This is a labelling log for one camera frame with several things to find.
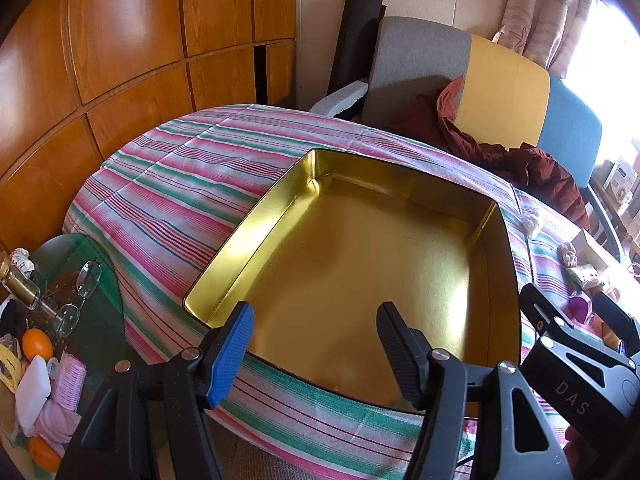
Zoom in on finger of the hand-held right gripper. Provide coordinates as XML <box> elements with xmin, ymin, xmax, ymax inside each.
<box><xmin>592</xmin><ymin>291</ymin><xmax>640</xmax><ymax>356</ymax></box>
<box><xmin>520</xmin><ymin>284</ymin><xmax>576</xmax><ymax>339</ymax></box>

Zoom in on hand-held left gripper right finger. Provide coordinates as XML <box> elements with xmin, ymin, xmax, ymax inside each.
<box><xmin>376</xmin><ymin>301</ymin><xmax>573</xmax><ymax>480</ymax></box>

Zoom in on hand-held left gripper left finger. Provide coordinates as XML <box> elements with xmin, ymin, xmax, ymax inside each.
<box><xmin>55</xmin><ymin>301</ymin><xmax>256</xmax><ymax>480</ymax></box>

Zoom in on purple pouch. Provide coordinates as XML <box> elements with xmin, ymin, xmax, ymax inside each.
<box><xmin>570</xmin><ymin>295</ymin><xmax>595</xmax><ymax>323</ymax></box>

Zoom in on small green box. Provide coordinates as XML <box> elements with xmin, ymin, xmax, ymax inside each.
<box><xmin>565</xmin><ymin>265</ymin><xmax>601</xmax><ymax>291</ymax></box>

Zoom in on white cardboard box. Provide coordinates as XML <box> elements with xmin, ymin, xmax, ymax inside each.
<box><xmin>570</xmin><ymin>227</ymin><xmax>623</xmax><ymax>273</ymax></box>

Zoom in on white bundle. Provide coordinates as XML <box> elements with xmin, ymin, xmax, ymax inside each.
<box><xmin>521</xmin><ymin>208</ymin><xmax>543</xmax><ymax>237</ymax></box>

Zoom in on gold metal tin box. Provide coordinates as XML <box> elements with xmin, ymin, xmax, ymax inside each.
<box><xmin>182</xmin><ymin>147</ymin><xmax>523</xmax><ymax>413</ymax></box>

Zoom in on wooden desk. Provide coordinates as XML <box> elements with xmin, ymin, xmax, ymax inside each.
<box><xmin>590</xmin><ymin>175</ymin><xmax>640</xmax><ymax>261</ymax></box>

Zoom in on green glass side table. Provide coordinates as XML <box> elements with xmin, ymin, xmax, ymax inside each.
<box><xmin>0</xmin><ymin>234</ymin><xmax>166</xmax><ymax>480</ymax></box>

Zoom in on white product carton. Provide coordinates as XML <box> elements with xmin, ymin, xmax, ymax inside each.
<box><xmin>602</xmin><ymin>157</ymin><xmax>638</xmax><ymax>206</ymax></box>

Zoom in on dark red jacket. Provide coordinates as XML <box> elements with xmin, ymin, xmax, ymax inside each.
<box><xmin>387</xmin><ymin>76</ymin><xmax>591</xmax><ymax>231</ymax></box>

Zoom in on eyeglasses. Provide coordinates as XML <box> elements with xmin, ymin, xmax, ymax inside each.
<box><xmin>54</xmin><ymin>260</ymin><xmax>103</xmax><ymax>338</ymax></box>

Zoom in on striped pink green blanket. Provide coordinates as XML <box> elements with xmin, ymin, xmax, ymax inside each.
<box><xmin>62</xmin><ymin>104</ymin><xmax>640</xmax><ymax>480</ymax></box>

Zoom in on pink comb brush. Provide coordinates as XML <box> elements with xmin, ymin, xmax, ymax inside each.
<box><xmin>47</xmin><ymin>352</ymin><xmax>87</xmax><ymax>411</ymax></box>

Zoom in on pink folded cloth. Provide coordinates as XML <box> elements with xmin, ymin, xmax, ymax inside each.
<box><xmin>31</xmin><ymin>402</ymin><xmax>82</xmax><ymax>443</ymax></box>

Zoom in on orange fruit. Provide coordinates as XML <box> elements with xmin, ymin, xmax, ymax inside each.
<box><xmin>21</xmin><ymin>329</ymin><xmax>54</xmax><ymax>362</ymax></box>
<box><xmin>28</xmin><ymin>437</ymin><xmax>62</xmax><ymax>472</ymax></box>

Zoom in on white rectangular block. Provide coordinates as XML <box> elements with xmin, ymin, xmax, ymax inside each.
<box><xmin>15</xmin><ymin>355</ymin><xmax>53</xmax><ymax>438</ymax></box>

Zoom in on grey yellow blue armchair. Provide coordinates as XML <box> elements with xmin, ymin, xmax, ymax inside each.
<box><xmin>309</xmin><ymin>16</ymin><xmax>628</xmax><ymax>266</ymax></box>

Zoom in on brass bottle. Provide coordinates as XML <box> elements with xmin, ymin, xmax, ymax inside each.
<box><xmin>0</xmin><ymin>252</ymin><xmax>58</xmax><ymax>318</ymax></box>

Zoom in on window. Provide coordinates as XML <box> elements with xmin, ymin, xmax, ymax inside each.
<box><xmin>565</xmin><ymin>0</ymin><xmax>640</xmax><ymax>161</ymax></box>

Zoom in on pale patterned curtain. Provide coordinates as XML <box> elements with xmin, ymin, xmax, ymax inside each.
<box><xmin>492</xmin><ymin>0</ymin><xmax>608</xmax><ymax>78</ymax></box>

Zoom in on black rolled mat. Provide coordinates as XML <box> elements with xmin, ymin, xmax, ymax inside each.
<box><xmin>327</xmin><ymin>0</ymin><xmax>388</xmax><ymax>101</ymax></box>

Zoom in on wooden wardrobe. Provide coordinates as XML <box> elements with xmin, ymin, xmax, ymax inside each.
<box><xmin>0</xmin><ymin>0</ymin><xmax>298</xmax><ymax>261</ymax></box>

